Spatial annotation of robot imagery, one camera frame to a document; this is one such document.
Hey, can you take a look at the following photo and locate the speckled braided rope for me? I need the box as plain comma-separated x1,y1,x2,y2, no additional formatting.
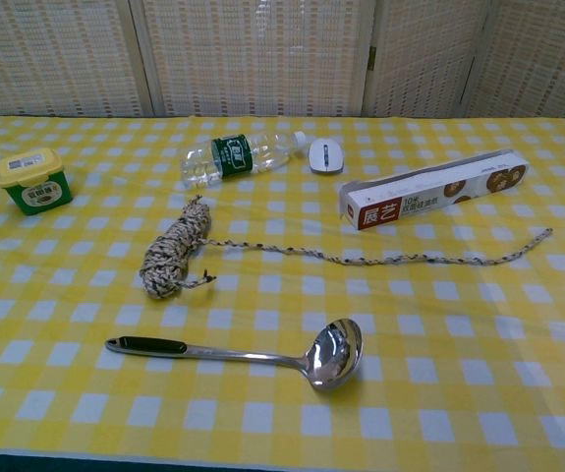
138,194,554,301

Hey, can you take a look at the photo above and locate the white computer mouse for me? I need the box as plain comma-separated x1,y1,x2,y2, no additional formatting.
308,137,346,175

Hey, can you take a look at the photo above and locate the clear water bottle green label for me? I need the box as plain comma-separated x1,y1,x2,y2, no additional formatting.
179,131,308,192

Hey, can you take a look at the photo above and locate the white baking paper box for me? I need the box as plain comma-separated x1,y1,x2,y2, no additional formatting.
338,148,531,232

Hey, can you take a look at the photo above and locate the yellow white checked tablecloth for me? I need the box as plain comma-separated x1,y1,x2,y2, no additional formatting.
0,115,565,456

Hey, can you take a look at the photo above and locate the woven folding screen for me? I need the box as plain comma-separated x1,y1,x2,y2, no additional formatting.
0,0,565,127

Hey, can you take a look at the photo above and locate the green tub yellow lid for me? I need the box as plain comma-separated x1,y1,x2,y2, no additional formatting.
0,147,75,217

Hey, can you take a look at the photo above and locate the stainless steel ladle black handle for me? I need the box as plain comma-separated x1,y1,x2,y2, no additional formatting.
104,318,365,392

